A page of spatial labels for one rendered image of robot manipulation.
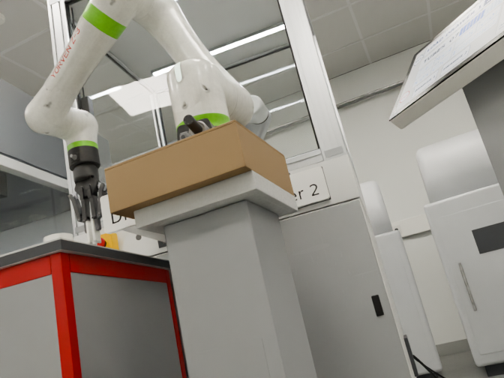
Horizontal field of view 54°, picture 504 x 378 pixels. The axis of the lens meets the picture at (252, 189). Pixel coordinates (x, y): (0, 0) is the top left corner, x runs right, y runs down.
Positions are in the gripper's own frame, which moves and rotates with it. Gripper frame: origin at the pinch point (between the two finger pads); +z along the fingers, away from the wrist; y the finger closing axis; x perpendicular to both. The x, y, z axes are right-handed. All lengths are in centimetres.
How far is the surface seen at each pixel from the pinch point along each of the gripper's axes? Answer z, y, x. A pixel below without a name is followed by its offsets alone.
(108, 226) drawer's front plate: 1.7, 9.1, -6.2
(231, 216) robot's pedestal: 16, 53, -31
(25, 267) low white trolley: 13.6, 2.4, -31.7
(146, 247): 2.3, 1.7, 27.3
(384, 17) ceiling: -195, 126, 273
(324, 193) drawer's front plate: 2, 66, 28
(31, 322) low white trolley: 26.1, 2.5, -31.5
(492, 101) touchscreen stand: -3, 115, 6
